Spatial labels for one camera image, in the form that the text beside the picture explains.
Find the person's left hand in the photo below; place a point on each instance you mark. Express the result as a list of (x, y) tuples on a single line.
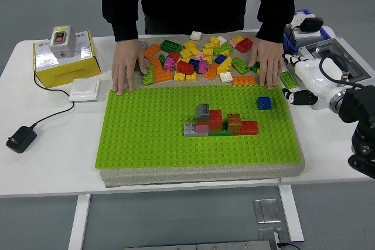
[(269, 62)]

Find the person's right hand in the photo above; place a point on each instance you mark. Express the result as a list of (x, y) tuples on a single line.
[(126, 62)]

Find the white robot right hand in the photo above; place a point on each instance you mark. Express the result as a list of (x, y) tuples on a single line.
[(310, 77)]

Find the blue square brick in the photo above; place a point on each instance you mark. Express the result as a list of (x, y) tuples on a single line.
[(220, 58), (264, 103)]

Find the lime green studded baseplate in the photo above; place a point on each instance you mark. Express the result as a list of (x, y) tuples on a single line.
[(146, 133)]

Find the person's right forearm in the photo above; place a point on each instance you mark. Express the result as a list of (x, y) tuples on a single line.
[(126, 27)]

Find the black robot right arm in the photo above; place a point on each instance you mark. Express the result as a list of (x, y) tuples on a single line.
[(357, 106)]

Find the person's left forearm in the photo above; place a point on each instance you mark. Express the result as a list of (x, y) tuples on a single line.
[(271, 27)]

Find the dark grey sloped brick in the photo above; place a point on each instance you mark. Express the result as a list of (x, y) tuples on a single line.
[(137, 67)]

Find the grey long brick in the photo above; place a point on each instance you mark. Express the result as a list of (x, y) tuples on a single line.
[(143, 45)]

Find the lime green long brick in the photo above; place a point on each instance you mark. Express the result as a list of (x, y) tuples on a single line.
[(240, 65), (149, 78), (222, 49)]

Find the orange long brick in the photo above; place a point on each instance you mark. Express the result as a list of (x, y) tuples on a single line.
[(156, 63), (152, 51), (163, 76), (243, 80)]

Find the small dark green brick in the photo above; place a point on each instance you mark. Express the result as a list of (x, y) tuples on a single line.
[(162, 59)]

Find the small pink brick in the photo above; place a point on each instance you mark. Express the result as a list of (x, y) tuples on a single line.
[(199, 55), (232, 44)]

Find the magenta brick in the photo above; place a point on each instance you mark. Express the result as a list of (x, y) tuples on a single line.
[(202, 66), (169, 64)]

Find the yellow curved brick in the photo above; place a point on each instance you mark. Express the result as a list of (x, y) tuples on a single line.
[(224, 65)]

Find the dark green long brick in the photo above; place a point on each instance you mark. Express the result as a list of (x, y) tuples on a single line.
[(170, 46)]

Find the red square brick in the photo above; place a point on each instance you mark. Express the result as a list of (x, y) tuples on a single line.
[(216, 116), (173, 56)]

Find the dark blue brick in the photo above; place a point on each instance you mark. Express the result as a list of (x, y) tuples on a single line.
[(194, 62)]

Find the brown square brick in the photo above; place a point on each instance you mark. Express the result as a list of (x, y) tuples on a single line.
[(234, 122)]

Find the red-orange flat brick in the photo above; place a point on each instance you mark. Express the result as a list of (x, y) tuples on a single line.
[(202, 123)]

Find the grey low brick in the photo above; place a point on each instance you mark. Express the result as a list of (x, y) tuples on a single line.
[(190, 130)]

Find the white square tile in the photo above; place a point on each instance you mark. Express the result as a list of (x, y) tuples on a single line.
[(221, 39), (225, 77), (195, 36)]

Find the blue plastic bin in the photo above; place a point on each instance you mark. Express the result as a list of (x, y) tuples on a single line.
[(325, 32)]

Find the white power socket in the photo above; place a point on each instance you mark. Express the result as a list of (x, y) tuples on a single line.
[(297, 21)]

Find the grey distribution box clear lid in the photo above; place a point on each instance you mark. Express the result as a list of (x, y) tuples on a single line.
[(360, 65)]

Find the black charger plug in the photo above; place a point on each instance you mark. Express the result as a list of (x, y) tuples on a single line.
[(312, 24)]

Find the yellow cardboard box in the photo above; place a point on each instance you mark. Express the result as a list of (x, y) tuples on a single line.
[(70, 71)]

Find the black power adapter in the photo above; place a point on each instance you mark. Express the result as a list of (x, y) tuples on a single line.
[(21, 139)]

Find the white table leg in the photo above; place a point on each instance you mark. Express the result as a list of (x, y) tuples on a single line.
[(290, 212), (79, 223)]

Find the metal floor plate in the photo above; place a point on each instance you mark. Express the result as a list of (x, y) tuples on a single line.
[(266, 210), (268, 234)]

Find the grey metal base panel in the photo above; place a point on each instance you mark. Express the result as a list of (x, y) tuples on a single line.
[(199, 245)]

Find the white switch plate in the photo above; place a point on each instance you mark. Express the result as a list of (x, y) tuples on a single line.
[(307, 35)]

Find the white wall switch panel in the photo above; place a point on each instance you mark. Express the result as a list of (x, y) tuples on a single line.
[(85, 90)]

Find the grey push-button switch box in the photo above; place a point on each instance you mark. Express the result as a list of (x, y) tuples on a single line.
[(61, 44)]

